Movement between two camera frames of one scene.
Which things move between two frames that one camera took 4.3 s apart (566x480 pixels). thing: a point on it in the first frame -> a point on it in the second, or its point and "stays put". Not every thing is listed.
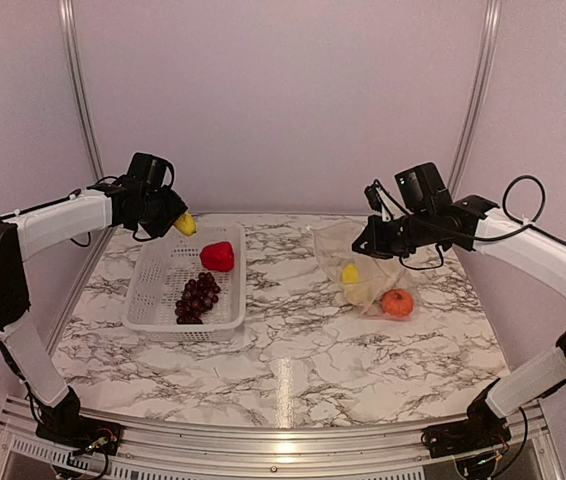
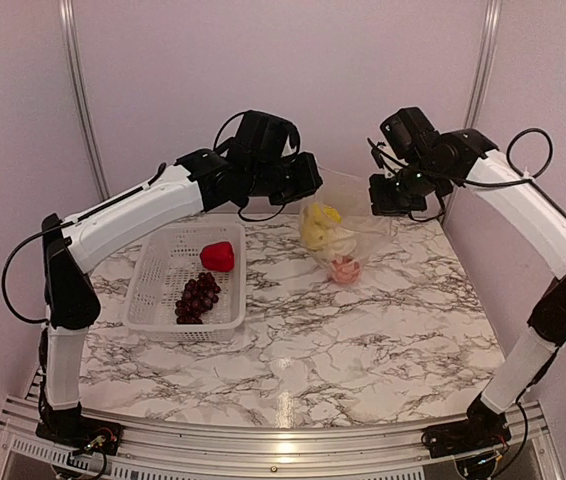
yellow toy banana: x=350 y=274 -> x=313 y=228
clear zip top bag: x=370 y=285 -> x=339 y=228
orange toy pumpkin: x=397 y=302 -> x=345 y=270
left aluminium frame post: x=68 y=22 stays put
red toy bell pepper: x=219 y=256 stays put
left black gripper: x=178 y=206 -> x=309 y=181
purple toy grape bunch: x=198 y=298 stays put
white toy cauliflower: x=358 y=294 -> x=342 y=246
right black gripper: x=375 y=246 -> x=383 y=204
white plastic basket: x=163 y=267 stays put
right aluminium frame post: x=478 y=90 stays put
